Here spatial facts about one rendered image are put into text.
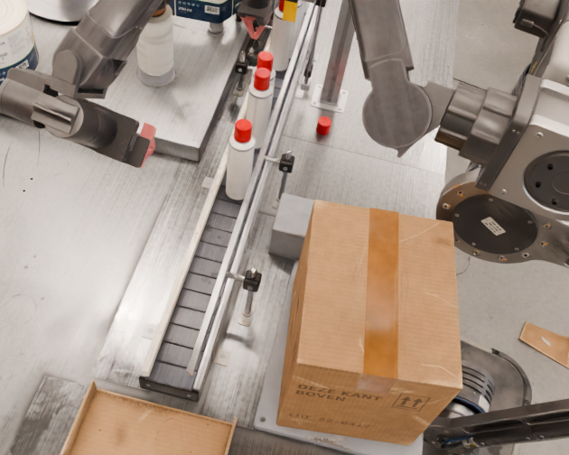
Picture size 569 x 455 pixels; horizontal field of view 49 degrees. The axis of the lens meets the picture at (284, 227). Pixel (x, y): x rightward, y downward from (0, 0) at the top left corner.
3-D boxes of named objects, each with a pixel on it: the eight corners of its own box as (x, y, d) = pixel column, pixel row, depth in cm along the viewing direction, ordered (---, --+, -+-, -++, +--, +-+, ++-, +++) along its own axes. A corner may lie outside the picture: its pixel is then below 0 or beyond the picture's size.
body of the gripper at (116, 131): (82, 98, 95) (57, 88, 88) (142, 122, 93) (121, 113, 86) (68, 139, 95) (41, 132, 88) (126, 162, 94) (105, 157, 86)
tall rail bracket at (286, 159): (256, 189, 143) (263, 138, 130) (287, 196, 143) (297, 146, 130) (253, 199, 141) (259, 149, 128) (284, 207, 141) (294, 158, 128)
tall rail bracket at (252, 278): (220, 300, 125) (224, 255, 112) (256, 309, 125) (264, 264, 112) (217, 313, 123) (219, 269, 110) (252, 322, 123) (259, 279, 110)
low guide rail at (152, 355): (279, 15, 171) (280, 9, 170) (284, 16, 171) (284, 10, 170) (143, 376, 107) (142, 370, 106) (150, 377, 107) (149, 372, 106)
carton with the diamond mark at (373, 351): (293, 280, 128) (314, 198, 106) (409, 299, 128) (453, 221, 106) (275, 426, 110) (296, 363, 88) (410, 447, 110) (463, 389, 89)
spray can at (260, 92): (247, 131, 146) (253, 61, 130) (268, 136, 146) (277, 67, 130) (240, 146, 143) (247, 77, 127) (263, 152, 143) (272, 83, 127)
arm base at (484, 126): (485, 195, 74) (528, 122, 65) (421, 170, 75) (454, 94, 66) (499, 149, 79) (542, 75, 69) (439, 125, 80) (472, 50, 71)
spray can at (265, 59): (249, 115, 150) (256, 45, 133) (271, 120, 149) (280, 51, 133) (244, 130, 147) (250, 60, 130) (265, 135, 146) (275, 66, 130)
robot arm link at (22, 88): (81, 54, 78) (116, 60, 86) (3, 23, 79) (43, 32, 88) (57, 145, 81) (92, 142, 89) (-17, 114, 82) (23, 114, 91)
